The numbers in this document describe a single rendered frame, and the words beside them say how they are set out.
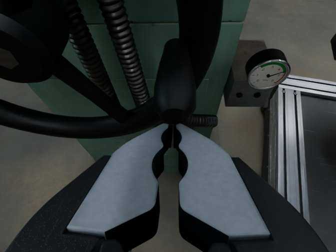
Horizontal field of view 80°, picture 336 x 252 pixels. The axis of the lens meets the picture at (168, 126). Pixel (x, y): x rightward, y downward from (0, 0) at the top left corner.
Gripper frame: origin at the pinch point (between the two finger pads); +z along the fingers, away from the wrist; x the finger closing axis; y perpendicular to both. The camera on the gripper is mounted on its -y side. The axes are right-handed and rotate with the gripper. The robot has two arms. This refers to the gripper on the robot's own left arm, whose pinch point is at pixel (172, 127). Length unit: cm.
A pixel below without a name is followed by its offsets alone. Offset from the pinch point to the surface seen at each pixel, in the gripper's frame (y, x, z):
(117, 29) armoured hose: -5.4, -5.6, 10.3
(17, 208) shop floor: 64, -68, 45
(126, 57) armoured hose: -2.5, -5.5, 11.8
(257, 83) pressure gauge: 3.6, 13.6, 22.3
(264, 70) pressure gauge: 1.1, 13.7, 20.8
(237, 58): 1.0, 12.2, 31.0
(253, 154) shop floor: 51, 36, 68
